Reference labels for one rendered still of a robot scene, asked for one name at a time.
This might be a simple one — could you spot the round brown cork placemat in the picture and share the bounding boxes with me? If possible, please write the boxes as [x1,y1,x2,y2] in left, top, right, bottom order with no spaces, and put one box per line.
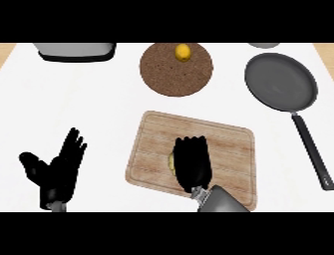
[139,43,214,98]

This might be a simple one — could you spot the dark grey frying pan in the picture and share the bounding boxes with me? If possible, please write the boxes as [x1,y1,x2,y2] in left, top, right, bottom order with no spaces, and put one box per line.
[242,52,334,192]

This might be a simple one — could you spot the yellow lemon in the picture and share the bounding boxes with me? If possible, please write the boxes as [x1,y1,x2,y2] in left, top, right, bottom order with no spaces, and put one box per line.
[173,43,192,63]

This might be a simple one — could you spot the wooden cutting board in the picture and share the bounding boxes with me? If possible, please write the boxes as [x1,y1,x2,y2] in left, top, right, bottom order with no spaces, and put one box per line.
[124,110,257,212]

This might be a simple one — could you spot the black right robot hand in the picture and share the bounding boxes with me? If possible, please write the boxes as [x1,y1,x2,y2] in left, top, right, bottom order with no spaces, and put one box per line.
[171,134,213,195]

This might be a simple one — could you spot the yellow squash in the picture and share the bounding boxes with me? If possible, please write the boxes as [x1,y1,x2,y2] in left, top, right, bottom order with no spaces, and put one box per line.
[167,152,177,175]

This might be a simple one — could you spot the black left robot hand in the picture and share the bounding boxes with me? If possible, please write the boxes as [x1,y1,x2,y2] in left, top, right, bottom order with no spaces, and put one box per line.
[17,127,88,211]

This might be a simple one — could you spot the grey round object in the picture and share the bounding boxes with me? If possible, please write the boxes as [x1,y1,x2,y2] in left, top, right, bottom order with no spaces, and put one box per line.
[245,43,281,50]

